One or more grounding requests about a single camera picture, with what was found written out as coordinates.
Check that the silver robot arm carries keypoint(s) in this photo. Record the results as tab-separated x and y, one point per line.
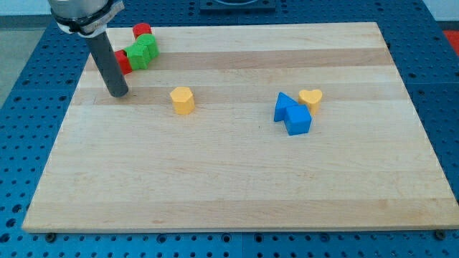
88	18

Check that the green star block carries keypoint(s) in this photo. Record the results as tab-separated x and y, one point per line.
138	56

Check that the green circle block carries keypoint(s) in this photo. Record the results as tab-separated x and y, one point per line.
149	41

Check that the red star block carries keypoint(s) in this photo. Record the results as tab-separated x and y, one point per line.
123	61

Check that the red circle block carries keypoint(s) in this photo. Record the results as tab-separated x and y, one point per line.
140	29

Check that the yellow hexagon block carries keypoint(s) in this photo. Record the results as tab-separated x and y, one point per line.
183	100

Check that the blue triangle block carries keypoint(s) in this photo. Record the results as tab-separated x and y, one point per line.
282	103

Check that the blue cube block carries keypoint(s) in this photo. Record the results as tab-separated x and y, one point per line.
297	119

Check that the yellow heart block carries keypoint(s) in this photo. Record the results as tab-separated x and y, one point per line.
312	99

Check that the light wooden board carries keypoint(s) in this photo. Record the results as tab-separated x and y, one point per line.
131	164

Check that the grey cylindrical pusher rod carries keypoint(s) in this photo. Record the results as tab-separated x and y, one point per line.
107	64

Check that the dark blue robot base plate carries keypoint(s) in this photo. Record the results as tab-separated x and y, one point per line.
222	6

